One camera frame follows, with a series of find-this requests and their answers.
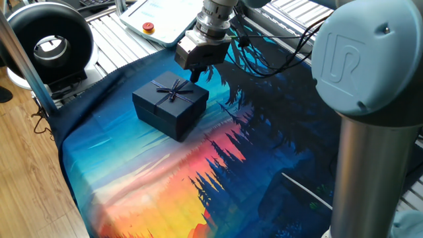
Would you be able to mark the grey Schunk gripper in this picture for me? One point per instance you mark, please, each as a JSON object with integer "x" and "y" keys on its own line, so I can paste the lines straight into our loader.
{"x": 205, "y": 54}

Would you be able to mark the navy gift box lid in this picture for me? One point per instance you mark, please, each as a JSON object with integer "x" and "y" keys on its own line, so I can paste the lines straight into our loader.
{"x": 170, "y": 99}

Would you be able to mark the aluminium linear rail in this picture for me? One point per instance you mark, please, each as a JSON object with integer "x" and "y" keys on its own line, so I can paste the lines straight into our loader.
{"x": 281, "y": 23}

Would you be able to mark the short silver post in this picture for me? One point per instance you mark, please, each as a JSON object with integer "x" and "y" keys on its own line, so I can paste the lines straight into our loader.
{"x": 120, "y": 6}

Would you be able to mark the black shoe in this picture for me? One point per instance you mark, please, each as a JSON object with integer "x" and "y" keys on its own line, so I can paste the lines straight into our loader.
{"x": 5, "y": 95}

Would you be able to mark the sunset forest print tablecloth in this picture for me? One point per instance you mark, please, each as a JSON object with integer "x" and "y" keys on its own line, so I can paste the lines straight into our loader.
{"x": 148, "y": 158}

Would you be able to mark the silver force torque sensor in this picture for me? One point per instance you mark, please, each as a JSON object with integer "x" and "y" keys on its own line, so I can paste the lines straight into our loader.
{"x": 215, "y": 18}

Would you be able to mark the white gripper adapter plate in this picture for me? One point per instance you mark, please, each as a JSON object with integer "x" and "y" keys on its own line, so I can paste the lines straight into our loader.
{"x": 205, "y": 41}

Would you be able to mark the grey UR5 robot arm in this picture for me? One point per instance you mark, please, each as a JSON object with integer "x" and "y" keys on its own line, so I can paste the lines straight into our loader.
{"x": 370, "y": 165}

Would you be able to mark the navy gift box base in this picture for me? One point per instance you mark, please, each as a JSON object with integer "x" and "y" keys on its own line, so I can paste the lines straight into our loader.
{"x": 155, "y": 120}

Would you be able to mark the black keyboard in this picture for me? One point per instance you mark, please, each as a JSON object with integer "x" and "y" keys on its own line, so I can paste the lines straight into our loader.
{"x": 94, "y": 2}

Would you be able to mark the aluminium frame post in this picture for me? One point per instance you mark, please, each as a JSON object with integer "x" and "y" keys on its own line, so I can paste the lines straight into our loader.
{"x": 29, "y": 72}

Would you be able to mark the white teach pendant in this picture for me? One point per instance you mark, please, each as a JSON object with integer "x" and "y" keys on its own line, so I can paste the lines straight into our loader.
{"x": 158, "y": 16}

